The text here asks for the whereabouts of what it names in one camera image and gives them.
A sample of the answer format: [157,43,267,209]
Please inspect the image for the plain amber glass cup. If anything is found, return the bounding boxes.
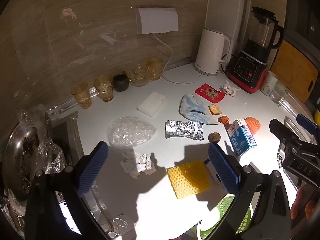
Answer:
[70,82,92,109]

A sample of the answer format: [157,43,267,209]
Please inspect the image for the yellow foam fruit net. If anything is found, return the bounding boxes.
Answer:
[166,160,212,200]

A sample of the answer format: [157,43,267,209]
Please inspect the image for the red snack packet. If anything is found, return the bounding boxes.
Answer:
[194,83,226,104]

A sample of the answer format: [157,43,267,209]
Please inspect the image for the clear plastic bag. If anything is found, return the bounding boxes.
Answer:
[107,116,157,148]

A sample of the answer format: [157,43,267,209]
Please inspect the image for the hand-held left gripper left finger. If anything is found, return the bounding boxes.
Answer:
[25,141,112,240]

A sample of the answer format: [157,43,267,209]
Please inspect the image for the white power cable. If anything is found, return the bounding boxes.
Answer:
[152,33,203,84]

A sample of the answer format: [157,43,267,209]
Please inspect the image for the small crumpled white tissue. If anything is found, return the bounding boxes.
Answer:
[221,80,241,96]

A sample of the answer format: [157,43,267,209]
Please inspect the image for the crumpled plastic film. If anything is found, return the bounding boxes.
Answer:
[104,213,136,238]

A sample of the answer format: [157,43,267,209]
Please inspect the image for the orange foam fruit net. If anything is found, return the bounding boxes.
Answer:
[245,117,261,134]

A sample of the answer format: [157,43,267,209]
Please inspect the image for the white electric kettle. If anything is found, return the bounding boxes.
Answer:
[195,27,232,77]

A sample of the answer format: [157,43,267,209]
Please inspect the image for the white wall socket cover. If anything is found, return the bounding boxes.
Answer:
[135,7,179,34]

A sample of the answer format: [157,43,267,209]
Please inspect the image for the clear glass teapot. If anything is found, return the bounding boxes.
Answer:
[123,66,151,87]

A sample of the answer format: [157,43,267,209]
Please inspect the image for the person's right hand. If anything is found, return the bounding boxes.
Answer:
[291,186,320,222]

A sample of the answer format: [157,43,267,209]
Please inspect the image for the crumpled silver foil wrapper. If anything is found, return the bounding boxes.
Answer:
[165,120,204,141]

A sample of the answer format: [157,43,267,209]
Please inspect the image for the piece of biscuit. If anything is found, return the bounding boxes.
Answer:
[208,104,222,116]

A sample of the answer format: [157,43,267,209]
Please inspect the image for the wooden cutting board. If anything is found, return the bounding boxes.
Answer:
[271,41,318,103]

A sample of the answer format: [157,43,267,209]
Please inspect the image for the large crumpled white tissue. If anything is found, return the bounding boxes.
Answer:
[120,151,157,179]

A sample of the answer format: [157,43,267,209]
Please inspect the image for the clear drinking glass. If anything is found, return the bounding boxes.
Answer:
[270,81,288,106]

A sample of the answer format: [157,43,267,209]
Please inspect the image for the black ceramic cup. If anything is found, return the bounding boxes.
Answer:
[112,73,130,92]

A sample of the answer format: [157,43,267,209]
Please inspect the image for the dirty metal wok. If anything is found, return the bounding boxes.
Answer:
[2,119,52,202]

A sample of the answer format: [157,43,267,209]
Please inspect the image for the blue and white milk carton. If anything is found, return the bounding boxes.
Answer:
[226,119,257,157]

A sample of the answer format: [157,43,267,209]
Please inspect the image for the green plastic basket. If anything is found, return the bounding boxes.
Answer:
[197,195,252,240]

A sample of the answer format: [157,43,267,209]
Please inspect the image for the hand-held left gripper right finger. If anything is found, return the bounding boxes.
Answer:
[205,144,293,240]

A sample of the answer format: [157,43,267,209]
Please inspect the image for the lit phone screen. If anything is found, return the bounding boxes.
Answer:
[59,200,83,235]

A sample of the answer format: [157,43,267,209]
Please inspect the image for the blue and white cloth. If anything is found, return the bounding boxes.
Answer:
[178,94,218,125]

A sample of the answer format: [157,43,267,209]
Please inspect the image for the black and red blender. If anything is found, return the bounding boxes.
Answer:
[226,6,285,94]

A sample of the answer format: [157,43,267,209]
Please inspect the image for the crumpled clear plastic wrap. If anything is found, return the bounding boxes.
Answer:
[32,137,67,174]

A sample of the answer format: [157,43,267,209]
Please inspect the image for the white foam block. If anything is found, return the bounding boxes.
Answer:
[137,92,166,117]

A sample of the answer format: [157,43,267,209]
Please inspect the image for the white paper cup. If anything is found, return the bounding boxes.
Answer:
[260,70,279,96]

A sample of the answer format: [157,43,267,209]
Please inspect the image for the ribbed amber glass cup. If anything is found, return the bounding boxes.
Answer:
[94,75,114,102]

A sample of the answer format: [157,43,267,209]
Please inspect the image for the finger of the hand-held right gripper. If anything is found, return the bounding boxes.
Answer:
[269,119,304,153]
[297,114,320,137]

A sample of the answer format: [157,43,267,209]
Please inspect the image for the amber glass mug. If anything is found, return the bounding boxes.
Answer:
[146,57,164,81]

